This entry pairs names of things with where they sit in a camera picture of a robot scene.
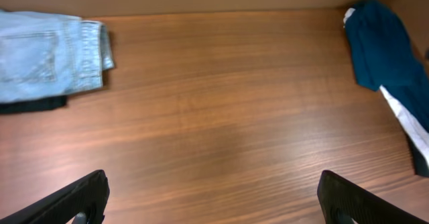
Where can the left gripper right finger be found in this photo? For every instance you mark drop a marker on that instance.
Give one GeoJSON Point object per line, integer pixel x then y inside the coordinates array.
{"type": "Point", "coordinates": [342, 201]}

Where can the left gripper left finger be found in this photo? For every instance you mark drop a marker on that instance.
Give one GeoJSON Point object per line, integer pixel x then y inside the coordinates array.
{"type": "Point", "coordinates": [87, 195]}

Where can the light blue denim shorts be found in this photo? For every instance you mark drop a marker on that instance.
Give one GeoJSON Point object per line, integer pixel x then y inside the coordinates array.
{"type": "Point", "coordinates": [49, 55]}

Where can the black folded garment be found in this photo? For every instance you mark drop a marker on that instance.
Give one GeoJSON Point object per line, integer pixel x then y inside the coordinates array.
{"type": "Point", "coordinates": [46, 104]}

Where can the dark blue garment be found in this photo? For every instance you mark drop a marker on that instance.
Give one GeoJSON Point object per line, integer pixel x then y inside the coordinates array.
{"type": "Point", "coordinates": [385, 53]}

